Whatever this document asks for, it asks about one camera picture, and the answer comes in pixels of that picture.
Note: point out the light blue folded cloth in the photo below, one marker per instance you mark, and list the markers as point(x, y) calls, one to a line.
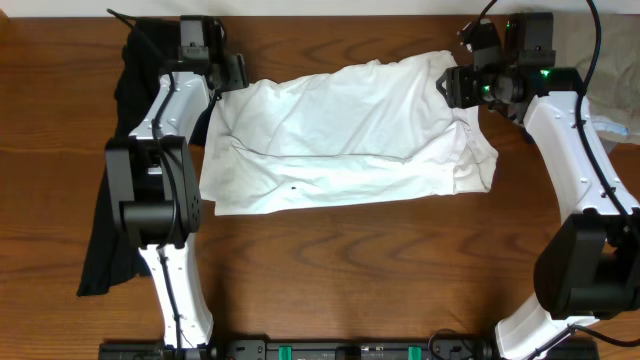
point(610, 133)

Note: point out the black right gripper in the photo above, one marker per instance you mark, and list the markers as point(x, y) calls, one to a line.
point(457, 82)

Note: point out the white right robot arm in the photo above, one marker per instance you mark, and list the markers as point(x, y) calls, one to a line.
point(589, 271)

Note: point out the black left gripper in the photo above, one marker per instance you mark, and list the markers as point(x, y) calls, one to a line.
point(237, 71)

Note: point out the khaki grey garment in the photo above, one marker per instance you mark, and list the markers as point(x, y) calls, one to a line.
point(613, 91)

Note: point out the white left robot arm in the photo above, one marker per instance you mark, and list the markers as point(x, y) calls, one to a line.
point(156, 201)

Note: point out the white t-shirt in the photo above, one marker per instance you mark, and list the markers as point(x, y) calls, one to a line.
point(367, 133)

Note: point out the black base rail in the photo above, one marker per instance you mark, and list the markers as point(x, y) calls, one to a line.
point(444, 345)

